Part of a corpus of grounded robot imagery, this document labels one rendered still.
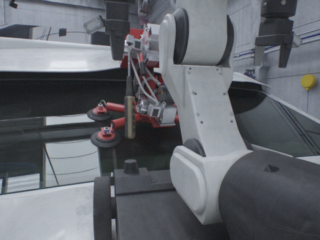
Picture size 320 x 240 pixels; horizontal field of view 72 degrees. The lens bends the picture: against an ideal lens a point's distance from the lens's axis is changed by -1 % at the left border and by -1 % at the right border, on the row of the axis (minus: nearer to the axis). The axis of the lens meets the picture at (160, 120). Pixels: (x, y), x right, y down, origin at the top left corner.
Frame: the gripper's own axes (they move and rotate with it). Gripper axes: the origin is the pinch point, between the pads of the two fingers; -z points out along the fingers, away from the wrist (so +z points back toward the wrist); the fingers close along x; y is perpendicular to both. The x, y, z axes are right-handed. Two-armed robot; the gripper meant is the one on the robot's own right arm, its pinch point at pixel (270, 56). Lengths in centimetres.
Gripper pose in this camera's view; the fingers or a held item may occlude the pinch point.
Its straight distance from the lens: 74.4
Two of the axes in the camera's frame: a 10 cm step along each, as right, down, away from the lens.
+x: -2.3, -2.8, 9.3
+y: -9.7, 0.2, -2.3
